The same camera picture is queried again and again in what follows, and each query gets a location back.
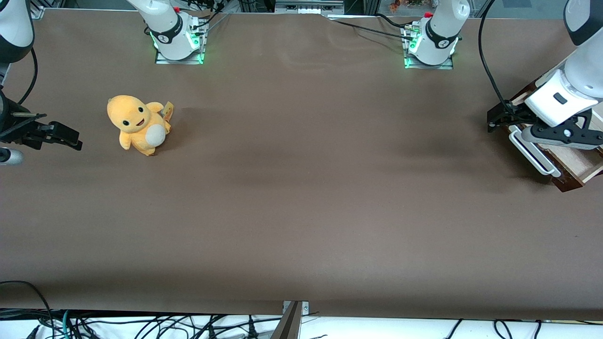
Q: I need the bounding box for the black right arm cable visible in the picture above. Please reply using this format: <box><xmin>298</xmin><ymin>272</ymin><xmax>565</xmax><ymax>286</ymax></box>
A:
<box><xmin>18</xmin><ymin>46</ymin><xmax>39</xmax><ymax>105</ymax></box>

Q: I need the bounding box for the drawer with white handle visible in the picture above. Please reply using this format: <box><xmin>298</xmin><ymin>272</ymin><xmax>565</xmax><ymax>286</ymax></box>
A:
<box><xmin>508</xmin><ymin>123</ymin><xmax>603</xmax><ymax>185</ymax></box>

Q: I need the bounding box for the brown table cover sheet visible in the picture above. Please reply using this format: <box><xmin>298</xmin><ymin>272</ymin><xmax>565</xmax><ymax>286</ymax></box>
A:
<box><xmin>0</xmin><ymin>8</ymin><xmax>603</xmax><ymax>322</ymax></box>

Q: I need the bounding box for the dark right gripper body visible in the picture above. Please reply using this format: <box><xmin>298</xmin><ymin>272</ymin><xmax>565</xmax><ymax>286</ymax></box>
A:
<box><xmin>0</xmin><ymin>89</ymin><xmax>50</xmax><ymax>150</ymax></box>

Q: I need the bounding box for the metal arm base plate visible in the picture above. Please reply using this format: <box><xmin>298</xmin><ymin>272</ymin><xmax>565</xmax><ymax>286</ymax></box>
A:
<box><xmin>155</xmin><ymin>19</ymin><xmax>206</xmax><ymax>65</ymax></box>
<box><xmin>403</xmin><ymin>24</ymin><xmax>456</xmax><ymax>70</ymax></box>

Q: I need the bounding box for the metal mount bracket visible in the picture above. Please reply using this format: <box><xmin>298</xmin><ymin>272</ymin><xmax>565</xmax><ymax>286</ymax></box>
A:
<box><xmin>282</xmin><ymin>300</ymin><xmax>310</xmax><ymax>315</ymax></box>

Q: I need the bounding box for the grey brown mount bar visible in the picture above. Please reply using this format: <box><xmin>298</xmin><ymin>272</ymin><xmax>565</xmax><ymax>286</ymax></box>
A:
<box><xmin>270</xmin><ymin>301</ymin><xmax>303</xmax><ymax>339</ymax></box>

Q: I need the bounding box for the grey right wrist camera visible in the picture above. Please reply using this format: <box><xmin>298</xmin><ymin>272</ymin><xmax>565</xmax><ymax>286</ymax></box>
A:
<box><xmin>0</xmin><ymin>147</ymin><xmax>24</xmax><ymax>166</ymax></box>

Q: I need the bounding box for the short black table cable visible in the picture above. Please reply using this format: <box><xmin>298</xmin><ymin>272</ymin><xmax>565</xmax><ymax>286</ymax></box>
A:
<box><xmin>375</xmin><ymin>13</ymin><xmax>408</xmax><ymax>28</ymax></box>

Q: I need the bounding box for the long black table cable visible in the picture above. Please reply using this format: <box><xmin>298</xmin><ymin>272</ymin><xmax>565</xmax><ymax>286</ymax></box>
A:
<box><xmin>329</xmin><ymin>18</ymin><xmax>416</xmax><ymax>41</ymax></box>

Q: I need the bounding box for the black looped floor cable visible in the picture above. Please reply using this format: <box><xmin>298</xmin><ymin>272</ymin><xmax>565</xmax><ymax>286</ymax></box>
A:
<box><xmin>0</xmin><ymin>280</ymin><xmax>53</xmax><ymax>339</ymax></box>

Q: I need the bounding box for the grey device with ports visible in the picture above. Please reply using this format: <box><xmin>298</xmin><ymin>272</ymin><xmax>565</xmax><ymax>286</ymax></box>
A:
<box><xmin>275</xmin><ymin>0</ymin><xmax>345</xmax><ymax>15</ymax></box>

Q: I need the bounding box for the black cable bundle at base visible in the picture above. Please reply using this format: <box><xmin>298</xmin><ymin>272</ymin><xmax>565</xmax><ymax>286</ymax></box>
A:
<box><xmin>187</xmin><ymin>0</ymin><xmax>231</xmax><ymax>32</ymax></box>

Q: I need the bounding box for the dark brown wooden base board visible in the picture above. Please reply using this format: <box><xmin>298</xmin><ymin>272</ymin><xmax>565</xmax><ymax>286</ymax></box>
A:
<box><xmin>487</xmin><ymin>78</ymin><xmax>586</xmax><ymax>193</ymax></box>

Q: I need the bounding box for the yellow plush toy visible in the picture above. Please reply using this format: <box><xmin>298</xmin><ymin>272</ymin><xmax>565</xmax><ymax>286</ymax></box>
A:
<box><xmin>106</xmin><ymin>95</ymin><xmax>174</xmax><ymax>157</ymax></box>

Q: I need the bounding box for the white drawer cabinet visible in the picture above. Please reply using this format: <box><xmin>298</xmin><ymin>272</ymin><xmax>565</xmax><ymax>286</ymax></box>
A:
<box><xmin>511</xmin><ymin>52</ymin><xmax>581</xmax><ymax>107</ymax></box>

